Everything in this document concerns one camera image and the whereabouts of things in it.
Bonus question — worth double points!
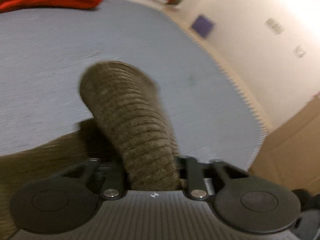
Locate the olive knit pants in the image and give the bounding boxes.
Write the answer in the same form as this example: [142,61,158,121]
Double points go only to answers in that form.
[1,61,180,239]

